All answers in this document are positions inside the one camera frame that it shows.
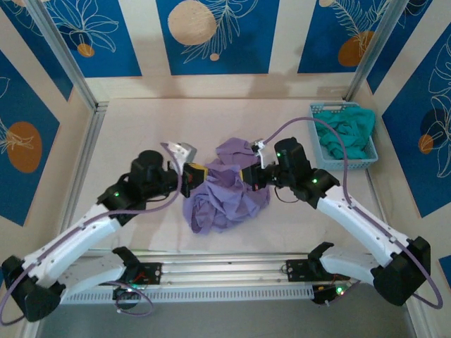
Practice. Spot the aluminium frame post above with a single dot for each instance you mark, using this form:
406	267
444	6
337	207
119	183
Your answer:
378	49
60	53

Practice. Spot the purple t-shirt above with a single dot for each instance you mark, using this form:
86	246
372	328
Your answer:
229	207

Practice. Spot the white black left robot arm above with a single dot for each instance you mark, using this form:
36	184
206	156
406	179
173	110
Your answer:
70	243

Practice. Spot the light blue plastic basket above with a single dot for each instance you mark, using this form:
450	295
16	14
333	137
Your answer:
371	155

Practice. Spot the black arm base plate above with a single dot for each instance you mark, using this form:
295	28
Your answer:
149	273
297	270

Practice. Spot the teal cloth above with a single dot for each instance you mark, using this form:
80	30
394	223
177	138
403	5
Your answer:
349	130

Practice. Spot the black controller board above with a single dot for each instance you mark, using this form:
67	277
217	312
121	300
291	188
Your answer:
327	294
125	294

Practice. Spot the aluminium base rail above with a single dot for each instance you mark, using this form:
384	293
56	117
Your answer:
218	269

